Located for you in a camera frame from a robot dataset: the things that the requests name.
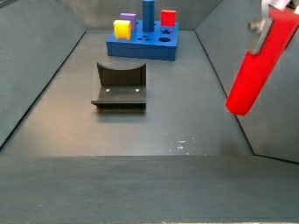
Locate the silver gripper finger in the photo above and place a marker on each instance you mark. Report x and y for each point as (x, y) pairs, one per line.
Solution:
(260, 28)

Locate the red hexagon peg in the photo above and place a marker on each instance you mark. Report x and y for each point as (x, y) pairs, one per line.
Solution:
(258, 65)

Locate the blue shape sorter board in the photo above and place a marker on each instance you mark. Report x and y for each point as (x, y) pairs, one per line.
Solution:
(146, 45)

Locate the red rounded block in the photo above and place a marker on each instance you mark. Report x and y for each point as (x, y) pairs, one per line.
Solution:
(169, 17)

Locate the blue cylinder peg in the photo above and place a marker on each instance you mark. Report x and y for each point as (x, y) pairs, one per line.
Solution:
(149, 15)

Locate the purple rectangular block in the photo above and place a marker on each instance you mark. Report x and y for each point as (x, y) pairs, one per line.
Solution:
(132, 18)

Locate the yellow notched block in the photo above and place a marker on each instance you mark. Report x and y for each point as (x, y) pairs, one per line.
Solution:
(122, 29)

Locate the black curved holder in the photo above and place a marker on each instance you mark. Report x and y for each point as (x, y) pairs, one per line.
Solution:
(122, 86)

